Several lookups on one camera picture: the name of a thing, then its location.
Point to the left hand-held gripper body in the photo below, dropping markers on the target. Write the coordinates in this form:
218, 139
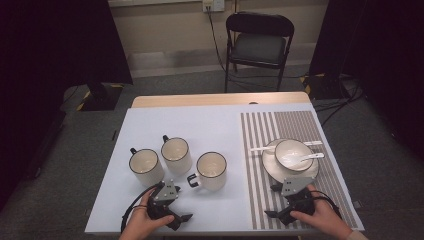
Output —
165, 192

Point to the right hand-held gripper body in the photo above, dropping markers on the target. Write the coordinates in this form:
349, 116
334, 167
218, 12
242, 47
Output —
295, 186

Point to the white mug black rim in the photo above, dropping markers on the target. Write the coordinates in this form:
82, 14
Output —
145, 163
176, 151
213, 166

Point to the person's left hand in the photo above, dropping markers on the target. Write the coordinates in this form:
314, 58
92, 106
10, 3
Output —
138, 216

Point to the person's right hand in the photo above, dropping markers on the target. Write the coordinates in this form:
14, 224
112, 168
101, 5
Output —
325, 216

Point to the white saucer plate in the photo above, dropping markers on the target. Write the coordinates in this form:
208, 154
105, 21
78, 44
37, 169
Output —
276, 171

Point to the white bowl dark rim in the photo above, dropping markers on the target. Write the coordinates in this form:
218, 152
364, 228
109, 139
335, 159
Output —
286, 155

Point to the white ceramic spoon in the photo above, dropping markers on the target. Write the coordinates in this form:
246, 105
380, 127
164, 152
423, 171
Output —
313, 156

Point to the white long utensil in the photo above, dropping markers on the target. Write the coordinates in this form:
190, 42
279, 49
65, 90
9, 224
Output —
261, 148

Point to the grey striped placemat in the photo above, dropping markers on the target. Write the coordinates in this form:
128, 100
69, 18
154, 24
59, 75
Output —
300, 123

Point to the pale blue table cover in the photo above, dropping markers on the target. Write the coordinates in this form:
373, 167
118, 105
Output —
200, 123

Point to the black stand base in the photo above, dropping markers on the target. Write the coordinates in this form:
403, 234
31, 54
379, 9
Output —
325, 87
100, 98

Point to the black folding chair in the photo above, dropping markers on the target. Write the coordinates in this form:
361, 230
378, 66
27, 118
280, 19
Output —
258, 50

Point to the black curtain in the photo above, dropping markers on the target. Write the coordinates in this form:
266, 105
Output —
383, 50
50, 66

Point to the white wall socket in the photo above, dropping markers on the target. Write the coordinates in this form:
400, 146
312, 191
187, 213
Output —
213, 4

